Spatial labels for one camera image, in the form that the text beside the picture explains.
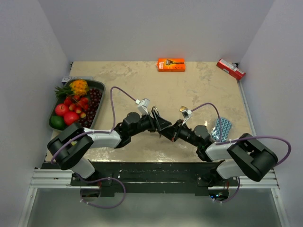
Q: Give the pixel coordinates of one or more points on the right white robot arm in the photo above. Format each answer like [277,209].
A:
[245,157]

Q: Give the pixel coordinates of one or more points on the small brass padlock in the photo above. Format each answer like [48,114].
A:
[182,109]

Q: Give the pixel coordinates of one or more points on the blue zigzag patterned pouch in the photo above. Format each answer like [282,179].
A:
[221,129]

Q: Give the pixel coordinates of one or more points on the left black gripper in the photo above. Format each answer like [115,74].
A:
[156,123]

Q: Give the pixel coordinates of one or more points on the orange razor box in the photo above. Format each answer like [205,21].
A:
[171,65]

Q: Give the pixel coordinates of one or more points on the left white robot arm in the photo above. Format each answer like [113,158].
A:
[69,147]

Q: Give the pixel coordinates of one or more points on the red apple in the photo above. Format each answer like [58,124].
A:
[61,110]
[70,117]

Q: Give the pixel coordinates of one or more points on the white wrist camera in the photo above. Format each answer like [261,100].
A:
[187,114]
[142,106]

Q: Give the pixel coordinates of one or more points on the red white box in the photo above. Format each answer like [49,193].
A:
[232,70]

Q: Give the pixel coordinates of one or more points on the dark green fruit tray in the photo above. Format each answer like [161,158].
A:
[65,96]

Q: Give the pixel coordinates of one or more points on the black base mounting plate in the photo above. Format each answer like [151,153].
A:
[163,177]

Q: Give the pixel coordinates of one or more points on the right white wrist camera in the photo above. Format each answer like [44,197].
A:
[187,114]

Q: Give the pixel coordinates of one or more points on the small white blue box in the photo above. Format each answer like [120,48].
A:
[67,79]

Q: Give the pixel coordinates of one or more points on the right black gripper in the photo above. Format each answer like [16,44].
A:
[173,132]

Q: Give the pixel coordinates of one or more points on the green lime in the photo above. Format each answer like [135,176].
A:
[57,122]

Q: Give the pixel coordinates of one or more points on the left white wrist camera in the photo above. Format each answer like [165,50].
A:
[142,106]

